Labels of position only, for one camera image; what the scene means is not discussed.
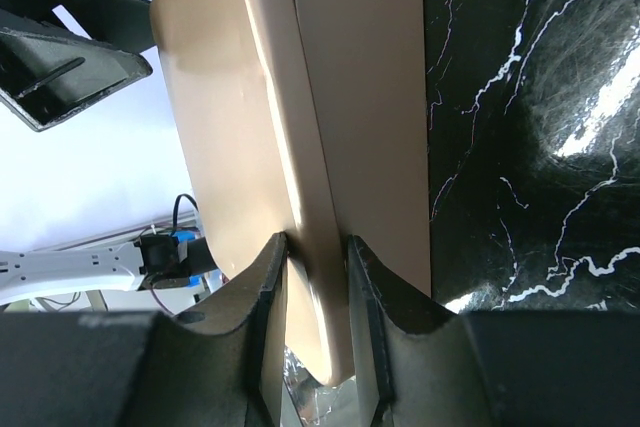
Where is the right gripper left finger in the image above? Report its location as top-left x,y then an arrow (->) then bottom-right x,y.
1,233 -> 287,426

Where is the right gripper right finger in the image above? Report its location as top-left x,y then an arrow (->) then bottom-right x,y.
347,236 -> 639,426

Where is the brown tin lid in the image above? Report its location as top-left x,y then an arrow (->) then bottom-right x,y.
151,0 -> 354,386

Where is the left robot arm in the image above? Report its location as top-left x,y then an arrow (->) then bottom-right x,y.
1,0 -> 216,304

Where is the brown tin box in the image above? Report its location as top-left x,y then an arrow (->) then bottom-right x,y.
296,0 -> 431,293

